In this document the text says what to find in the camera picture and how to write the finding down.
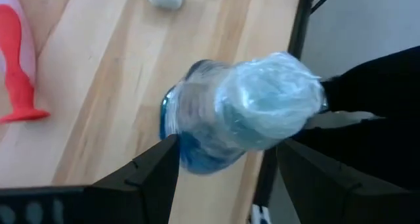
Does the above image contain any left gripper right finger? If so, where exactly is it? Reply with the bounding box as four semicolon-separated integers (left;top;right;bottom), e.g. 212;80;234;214
276;138;420;224

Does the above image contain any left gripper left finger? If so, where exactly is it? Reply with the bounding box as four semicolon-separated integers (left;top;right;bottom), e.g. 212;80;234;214
0;134;181;224

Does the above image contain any blue dish soap bottle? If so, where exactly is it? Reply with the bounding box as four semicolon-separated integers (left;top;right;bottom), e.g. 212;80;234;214
159;51;329;176

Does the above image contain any red dish brush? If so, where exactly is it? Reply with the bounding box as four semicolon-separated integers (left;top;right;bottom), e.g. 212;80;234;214
0;0;52;123

